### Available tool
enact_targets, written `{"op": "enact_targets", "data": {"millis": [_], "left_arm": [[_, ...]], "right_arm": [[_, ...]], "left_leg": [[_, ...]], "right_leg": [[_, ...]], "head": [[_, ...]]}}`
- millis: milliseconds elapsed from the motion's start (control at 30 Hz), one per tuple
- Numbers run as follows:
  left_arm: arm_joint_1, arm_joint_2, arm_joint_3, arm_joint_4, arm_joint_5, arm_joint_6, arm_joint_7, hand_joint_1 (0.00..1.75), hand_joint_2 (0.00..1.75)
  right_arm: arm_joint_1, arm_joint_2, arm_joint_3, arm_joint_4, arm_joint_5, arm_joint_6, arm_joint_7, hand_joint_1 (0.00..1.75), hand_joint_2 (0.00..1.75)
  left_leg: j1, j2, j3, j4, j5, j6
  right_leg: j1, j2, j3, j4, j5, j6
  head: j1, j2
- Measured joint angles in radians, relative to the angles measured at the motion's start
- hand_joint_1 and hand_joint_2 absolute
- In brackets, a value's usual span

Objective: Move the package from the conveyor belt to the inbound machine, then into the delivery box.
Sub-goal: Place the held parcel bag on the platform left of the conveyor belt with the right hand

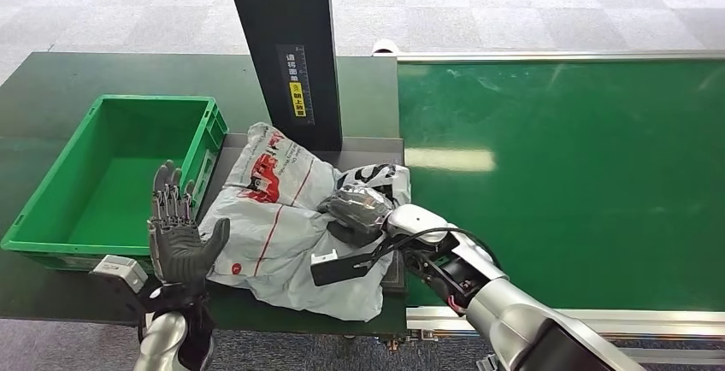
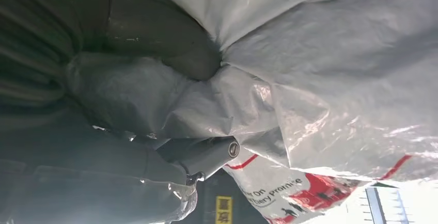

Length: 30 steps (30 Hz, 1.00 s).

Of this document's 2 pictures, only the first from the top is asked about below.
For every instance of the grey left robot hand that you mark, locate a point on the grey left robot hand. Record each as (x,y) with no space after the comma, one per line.
(178,249)

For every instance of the grey plastic mailer package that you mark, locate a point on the grey plastic mailer package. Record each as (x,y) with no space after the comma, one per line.
(289,232)

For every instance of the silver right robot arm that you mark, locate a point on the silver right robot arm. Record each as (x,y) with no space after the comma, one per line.
(510,312)

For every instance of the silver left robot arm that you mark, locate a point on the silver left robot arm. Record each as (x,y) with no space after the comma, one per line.
(167,337)

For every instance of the white conveyor roller end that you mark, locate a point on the white conveyor roller end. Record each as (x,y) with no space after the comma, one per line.
(385,47)

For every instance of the green conveyor belt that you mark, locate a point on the green conveyor belt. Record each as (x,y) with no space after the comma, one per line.
(566,176)

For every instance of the green plastic crate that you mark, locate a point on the green plastic crate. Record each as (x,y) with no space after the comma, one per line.
(113,187)

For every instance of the yellow warning label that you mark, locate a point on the yellow warning label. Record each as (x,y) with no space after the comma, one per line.
(298,100)

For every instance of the black scanner column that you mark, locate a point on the black scanner column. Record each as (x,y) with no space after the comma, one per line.
(283,17)

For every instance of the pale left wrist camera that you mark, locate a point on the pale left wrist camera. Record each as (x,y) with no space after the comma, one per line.
(122,269)

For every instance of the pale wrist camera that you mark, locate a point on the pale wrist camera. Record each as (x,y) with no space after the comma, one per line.
(340,269)
(122,269)

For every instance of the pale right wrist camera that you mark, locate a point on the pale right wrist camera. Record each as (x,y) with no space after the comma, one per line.
(340,269)

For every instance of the black scanner base plate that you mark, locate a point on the black scanner base plate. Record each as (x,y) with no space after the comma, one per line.
(362,159)

